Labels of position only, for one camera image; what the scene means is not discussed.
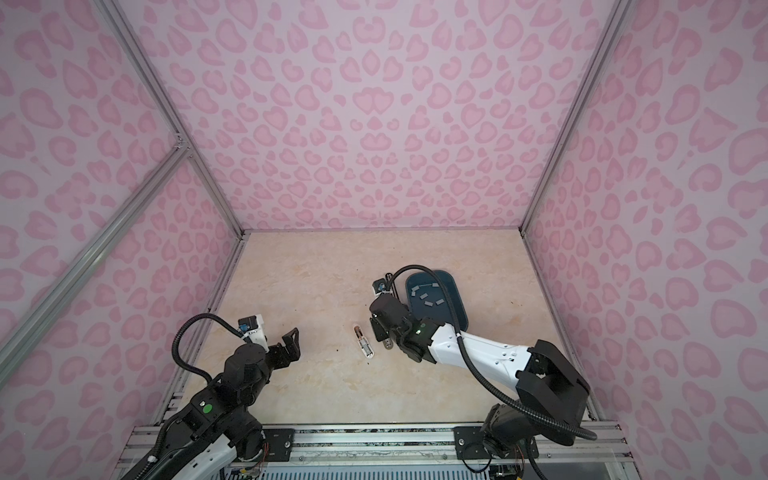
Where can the aluminium frame diagonal bar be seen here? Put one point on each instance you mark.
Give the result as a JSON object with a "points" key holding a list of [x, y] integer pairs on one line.
{"points": [[39, 319]]}

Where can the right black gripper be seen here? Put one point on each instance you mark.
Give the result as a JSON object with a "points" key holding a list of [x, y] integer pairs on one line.
{"points": [[376, 327]]}

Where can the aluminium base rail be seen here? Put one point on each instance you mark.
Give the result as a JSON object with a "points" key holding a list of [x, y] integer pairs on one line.
{"points": [[414, 451]]}

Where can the pink small stapler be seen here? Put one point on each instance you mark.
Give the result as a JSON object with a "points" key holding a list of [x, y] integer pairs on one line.
{"points": [[363, 342]]}

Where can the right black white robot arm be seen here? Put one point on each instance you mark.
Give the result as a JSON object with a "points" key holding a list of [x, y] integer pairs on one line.
{"points": [[539, 391]]}

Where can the teal plastic tray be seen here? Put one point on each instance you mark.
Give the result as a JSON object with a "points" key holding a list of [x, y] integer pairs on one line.
{"points": [[427, 299]]}

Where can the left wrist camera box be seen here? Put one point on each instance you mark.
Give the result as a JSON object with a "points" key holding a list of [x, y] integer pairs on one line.
{"points": [[252, 330]]}

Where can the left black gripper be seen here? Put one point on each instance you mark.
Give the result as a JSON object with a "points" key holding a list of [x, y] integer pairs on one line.
{"points": [[293, 348]]}

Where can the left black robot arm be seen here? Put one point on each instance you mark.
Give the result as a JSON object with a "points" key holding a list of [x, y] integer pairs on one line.
{"points": [[215, 428]]}

